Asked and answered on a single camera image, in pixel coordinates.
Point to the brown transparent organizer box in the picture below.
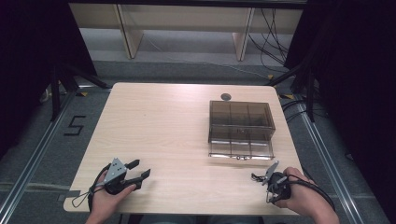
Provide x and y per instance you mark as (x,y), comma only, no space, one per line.
(241,119)

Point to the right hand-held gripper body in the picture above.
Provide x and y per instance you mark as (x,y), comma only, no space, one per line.
(278,186)

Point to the grey round table grommet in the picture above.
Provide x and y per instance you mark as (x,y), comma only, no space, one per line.
(225,96)

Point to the aluminium floor rail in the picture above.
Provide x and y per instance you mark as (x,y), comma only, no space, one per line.
(330,161)
(29,163)

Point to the person's right hand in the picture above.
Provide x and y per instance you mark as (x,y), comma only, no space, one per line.
(302,194)

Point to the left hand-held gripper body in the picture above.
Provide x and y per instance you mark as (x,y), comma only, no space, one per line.
(115,170)

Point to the yellow black floor marker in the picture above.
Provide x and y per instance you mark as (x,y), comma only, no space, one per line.
(82,94)

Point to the clear divided box drawer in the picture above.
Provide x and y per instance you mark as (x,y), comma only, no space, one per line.
(241,150)

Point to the black metal stand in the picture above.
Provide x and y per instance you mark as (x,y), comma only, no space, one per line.
(56,96)
(309,96)

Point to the beige wooden desk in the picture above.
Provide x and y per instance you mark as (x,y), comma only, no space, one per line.
(186,17)

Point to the person's left hand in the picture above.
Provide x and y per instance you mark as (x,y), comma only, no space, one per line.
(106,202)

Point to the black curtain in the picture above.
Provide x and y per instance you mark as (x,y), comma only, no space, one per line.
(34,62)
(358,77)

